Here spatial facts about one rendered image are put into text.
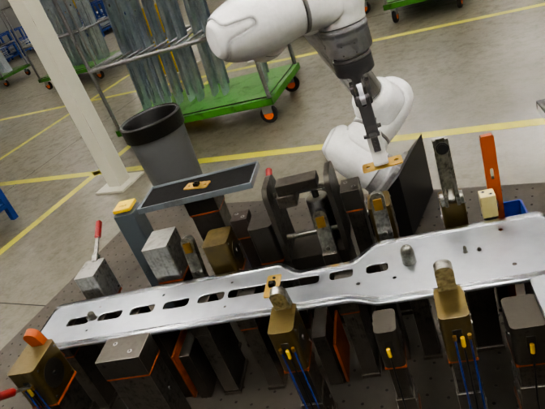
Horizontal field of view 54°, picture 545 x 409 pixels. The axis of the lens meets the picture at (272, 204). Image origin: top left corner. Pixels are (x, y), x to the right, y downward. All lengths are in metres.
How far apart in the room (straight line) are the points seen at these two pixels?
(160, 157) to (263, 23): 3.35
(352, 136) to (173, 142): 2.48
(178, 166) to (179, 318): 2.95
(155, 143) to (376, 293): 3.15
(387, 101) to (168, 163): 2.62
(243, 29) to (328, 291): 0.64
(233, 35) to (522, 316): 0.76
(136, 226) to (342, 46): 0.97
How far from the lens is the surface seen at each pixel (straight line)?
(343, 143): 1.91
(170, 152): 4.23
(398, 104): 1.95
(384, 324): 1.18
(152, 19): 5.92
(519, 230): 1.35
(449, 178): 1.37
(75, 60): 12.17
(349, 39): 1.02
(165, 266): 1.55
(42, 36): 5.07
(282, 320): 1.19
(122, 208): 1.74
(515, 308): 1.19
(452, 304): 1.11
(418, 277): 1.26
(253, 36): 0.94
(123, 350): 1.37
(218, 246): 1.46
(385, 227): 1.41
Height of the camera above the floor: 1.80
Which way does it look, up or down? 28 degrees down
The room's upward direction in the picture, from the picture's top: 21 degrees counter-clockwise
